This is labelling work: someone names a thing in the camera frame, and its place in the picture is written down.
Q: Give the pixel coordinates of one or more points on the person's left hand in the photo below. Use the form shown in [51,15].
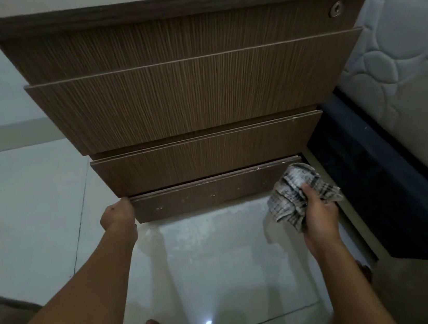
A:
[117,221]

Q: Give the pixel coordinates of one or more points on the person's right hand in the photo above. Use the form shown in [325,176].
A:
[321,224]

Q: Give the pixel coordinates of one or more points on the person's right thumb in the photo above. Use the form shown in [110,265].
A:
[310,195]

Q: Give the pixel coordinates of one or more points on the person's left fingers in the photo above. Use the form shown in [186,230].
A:
[128,208]

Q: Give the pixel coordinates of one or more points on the grey checked cloth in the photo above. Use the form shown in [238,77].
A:
[287,197]

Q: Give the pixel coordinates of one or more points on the person's left forearm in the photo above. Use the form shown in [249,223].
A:
[69,312]

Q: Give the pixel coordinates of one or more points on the person's right forearm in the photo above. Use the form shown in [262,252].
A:
[351,291]

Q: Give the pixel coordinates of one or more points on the narrow brown wooden drawer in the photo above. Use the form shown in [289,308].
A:
[205,157]

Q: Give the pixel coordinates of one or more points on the large brown wooden drawer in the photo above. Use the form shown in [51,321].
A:
[197,95]

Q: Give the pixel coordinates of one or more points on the white quilted mattress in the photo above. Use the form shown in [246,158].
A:
[403,76]

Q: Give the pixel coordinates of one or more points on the wooden drawer with lock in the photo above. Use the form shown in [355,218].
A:
[166,40]

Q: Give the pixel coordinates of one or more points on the round metal drawer lock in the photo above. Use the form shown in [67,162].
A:
[335,9]

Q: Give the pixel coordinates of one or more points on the brown wooden drawer cabinet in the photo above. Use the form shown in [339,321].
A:
[177,4]

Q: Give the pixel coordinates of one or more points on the dark blue bed frame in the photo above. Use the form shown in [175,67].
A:
[383,192]

